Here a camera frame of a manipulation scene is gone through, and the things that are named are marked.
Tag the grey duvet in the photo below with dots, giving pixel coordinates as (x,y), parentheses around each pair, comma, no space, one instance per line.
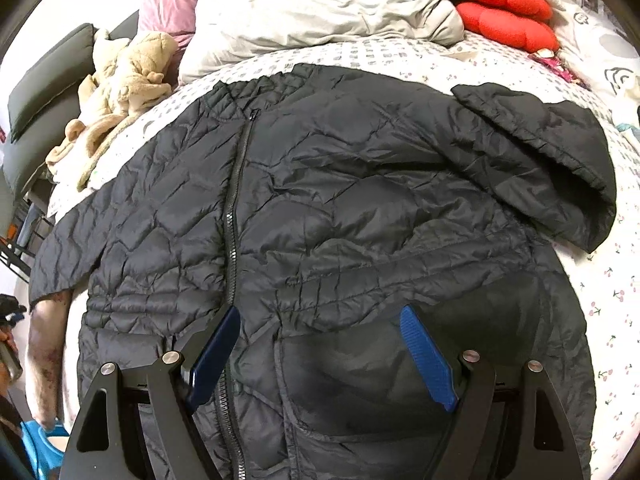
(310,5)

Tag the black metal rack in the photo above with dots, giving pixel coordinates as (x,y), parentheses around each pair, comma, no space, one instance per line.
(22,240)

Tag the dark grey headboard cushion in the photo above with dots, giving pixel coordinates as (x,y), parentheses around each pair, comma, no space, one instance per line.
(35,145)

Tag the white pillow with grey print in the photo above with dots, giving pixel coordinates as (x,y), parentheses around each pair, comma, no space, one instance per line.
(600,45)

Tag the beige plush toy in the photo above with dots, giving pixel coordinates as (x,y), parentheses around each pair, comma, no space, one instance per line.
(130,70)

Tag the person's bare leg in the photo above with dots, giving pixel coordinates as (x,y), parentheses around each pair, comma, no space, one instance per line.
(47,355)

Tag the pink patterned pouch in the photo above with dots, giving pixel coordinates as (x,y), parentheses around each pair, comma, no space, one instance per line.
(555,62)

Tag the black quilted puffer jacket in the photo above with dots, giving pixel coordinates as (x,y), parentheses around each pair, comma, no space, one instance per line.
(325,185)

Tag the blue slipper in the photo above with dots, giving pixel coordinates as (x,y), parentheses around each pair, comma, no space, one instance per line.
(42,442)

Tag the pink pillow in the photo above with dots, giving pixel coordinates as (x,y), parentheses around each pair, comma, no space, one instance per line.
(165,5)

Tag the cherry print bed sheet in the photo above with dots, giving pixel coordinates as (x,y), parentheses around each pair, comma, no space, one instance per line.
(610,310)

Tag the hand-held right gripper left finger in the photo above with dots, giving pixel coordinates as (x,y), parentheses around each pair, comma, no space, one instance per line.
(215,355)

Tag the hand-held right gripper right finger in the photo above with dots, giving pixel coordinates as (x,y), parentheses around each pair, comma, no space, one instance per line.
(430,360)

